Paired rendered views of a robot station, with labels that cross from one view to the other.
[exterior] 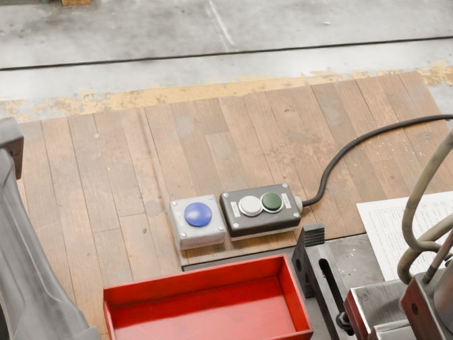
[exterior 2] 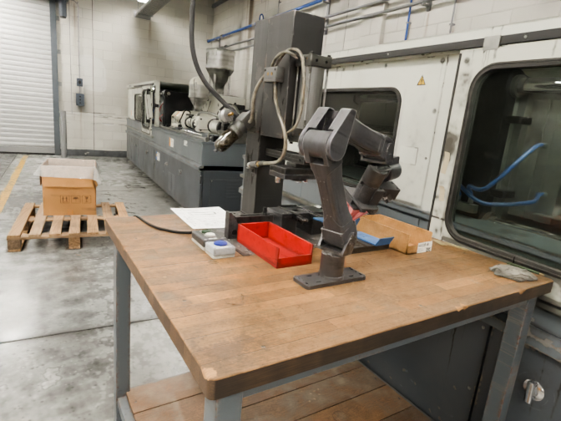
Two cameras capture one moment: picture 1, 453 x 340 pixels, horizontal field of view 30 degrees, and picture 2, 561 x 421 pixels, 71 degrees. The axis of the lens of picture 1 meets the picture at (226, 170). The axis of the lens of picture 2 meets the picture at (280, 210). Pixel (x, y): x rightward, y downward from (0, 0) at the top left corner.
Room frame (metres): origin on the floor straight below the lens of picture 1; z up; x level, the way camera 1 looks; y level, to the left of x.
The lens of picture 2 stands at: (0.68, 1.13, 1.30)
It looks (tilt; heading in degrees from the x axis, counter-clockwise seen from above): 13 degrees down; 261
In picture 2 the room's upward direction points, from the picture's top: 5 degrees clockwise
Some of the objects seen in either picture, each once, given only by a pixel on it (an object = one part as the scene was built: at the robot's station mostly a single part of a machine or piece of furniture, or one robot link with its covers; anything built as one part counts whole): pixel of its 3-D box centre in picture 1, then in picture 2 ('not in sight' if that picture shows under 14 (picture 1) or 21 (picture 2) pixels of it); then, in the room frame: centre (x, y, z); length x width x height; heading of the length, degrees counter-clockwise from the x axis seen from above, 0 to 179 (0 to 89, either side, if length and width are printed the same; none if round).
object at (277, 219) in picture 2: not in sight; (296, 221); (0.40, -0.25, 0.94); 0.20 x 0.10 x 0.07; 25
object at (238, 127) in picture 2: not in sight; (237, 129); (0.64, -0.45, 1.25); 0.19 x 0.07 x 0.19; 25
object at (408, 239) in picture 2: not in sight; (392, 233); (0.06, -0.18, 0.93); 0.25 x 0.13 x 0.08; 115
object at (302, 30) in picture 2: not in sight; (290, 79); (0.46, -0.36, 1.44); 0.17 x 0.13 x 0.42; 115
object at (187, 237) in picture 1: (195, 226); (219, 253); (0.68, 0.03, 0.90); 0.07 x 0.07 x 0.06; 25
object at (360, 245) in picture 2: not in sight; (355, 240); (0.21, -0.14, 0.91); 0.17 x 0.16 x 0.02; 25
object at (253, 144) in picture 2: not in sight; (268, 123); (0.51, -0.49, 1.28); 0.14 x 0.12 x 0.75; 25
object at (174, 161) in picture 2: not in sight; (179, 155); (1.48, -5.98, 0.49); 5.51 x 1.02 x 0.97; 111
